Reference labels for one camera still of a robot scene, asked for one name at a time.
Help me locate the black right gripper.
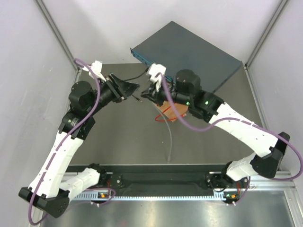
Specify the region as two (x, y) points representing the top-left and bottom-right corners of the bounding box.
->
(142, 77), (191, 107)

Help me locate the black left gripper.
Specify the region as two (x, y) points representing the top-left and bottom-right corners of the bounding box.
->
(86, 72), (140, 116)

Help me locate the red ethernet cable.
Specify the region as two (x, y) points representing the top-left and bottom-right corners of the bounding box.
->
(155, 106), (187, 122)

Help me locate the grey ethernet cable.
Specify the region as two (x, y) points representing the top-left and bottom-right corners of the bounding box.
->
(153, 104), (173, 164)

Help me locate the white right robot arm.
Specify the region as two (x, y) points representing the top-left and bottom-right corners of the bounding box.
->
(141, 64), (290, 187)

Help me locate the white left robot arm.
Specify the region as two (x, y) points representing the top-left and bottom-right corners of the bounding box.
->
(18, 74), (139, 218)

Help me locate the wooden board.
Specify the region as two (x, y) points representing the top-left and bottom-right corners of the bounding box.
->
(156, 100), (190, 123)

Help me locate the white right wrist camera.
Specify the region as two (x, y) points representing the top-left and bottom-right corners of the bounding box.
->
(147, 63), (166, 92)

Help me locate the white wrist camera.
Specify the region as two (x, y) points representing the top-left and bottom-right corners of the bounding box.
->
(90, 61), (106, 82)
(147, 63), (166, 92)

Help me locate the black ethernet cable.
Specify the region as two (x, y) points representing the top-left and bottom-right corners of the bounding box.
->
(123, 67), (151, 103)

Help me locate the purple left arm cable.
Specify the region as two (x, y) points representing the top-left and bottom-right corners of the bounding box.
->
(27, 58), (116, 225)

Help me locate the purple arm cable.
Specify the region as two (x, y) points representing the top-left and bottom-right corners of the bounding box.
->
(27, 58), (116, 225)
(158, 73), (303, 206)

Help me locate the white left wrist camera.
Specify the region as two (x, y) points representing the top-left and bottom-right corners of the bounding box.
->
(90, 61), (106, 82)

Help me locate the teal network switch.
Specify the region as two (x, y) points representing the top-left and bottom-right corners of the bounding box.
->
(131, 21), (242, 93)

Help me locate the aluminium frame rail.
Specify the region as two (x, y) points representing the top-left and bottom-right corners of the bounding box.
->
(33, 0), (82, 166)

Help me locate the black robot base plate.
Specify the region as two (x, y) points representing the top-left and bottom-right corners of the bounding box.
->
(80, 164), (240, 191)

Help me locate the grey slotted cable duct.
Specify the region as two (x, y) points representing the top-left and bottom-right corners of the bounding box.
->
(72, 190), (239, 202)

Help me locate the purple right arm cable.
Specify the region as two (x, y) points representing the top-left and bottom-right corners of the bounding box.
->
(158, 73), (303, 206)

